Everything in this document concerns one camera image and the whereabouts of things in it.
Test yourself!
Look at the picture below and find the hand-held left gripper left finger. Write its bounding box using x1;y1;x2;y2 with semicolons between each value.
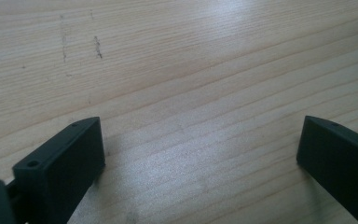
12;116;106;224

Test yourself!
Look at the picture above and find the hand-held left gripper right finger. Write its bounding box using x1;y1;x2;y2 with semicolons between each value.
296;115;358;224

